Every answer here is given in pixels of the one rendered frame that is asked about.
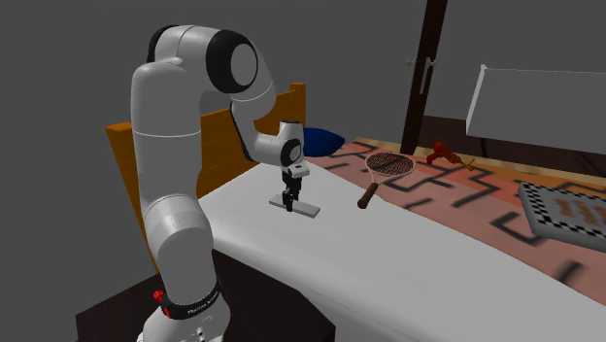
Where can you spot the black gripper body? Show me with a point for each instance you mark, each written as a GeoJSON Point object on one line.
{"type": "Point", "coordinates": [291, 185]}

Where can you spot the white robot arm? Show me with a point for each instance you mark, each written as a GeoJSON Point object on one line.
{"type": "Point", "coordinates": [161, 156]}

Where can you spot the grey flat remote control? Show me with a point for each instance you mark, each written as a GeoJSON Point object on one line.
{"type": "Point", "coordinates": [307, 208]}

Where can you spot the blue pillow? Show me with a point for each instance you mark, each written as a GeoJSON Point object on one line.
{"type": "Point", "coordinates": [322, 141]}

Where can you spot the dark robot stand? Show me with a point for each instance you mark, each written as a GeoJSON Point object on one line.
{"type": "Point", "coordinates": [265, 303]}

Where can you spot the red and brown toy figure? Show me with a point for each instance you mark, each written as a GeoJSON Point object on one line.
{"type": "Point", "coordinates": [440, 154]}

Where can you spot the dark brown door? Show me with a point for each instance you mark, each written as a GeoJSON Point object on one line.
{"type": "Point", "coordinates": [424, 71]}

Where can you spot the grey white-edged box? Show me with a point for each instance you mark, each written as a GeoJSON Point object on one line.
{"type": "Point", "coordinates": [539, 106]}

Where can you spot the checkered border book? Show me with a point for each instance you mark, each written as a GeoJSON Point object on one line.
{"type": "Point", "coordinates": [563, 213]}

